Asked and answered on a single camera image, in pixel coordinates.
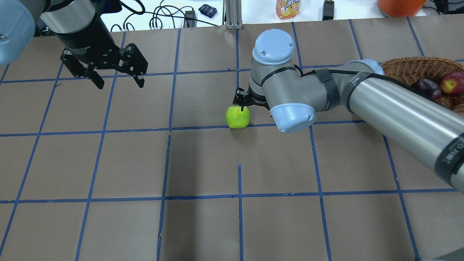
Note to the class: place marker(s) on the black power brick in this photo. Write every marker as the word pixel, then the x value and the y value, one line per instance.
pixel 189 19

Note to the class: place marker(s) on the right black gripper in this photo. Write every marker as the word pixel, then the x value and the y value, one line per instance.
pixel 240 98

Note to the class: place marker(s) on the dark blue checkered pouch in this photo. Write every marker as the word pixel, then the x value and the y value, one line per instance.
pixel 208 10

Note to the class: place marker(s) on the green apple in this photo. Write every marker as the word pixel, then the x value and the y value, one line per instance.
pixel 237 117

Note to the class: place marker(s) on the dark red apple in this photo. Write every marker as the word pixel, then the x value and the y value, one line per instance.
pixel 428 87

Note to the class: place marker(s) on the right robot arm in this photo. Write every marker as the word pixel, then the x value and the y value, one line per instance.
pixel 426 130

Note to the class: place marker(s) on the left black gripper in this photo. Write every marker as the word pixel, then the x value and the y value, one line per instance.
pixel 88 40

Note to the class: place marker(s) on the orange cylindrical container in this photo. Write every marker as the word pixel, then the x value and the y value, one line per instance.
pixel 400 8

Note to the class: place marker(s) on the wicker basket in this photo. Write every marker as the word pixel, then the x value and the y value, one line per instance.
pixel 410 70

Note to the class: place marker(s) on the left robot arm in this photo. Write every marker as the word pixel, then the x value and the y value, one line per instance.
pixel 18 20

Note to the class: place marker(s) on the aluminium frame post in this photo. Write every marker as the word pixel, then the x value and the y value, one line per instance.
pixel 232 14

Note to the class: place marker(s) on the orange juice bottle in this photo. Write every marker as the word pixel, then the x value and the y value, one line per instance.
pixel 287 9

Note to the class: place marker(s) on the black power adapter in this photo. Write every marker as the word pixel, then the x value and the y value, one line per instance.
pixel 328 10

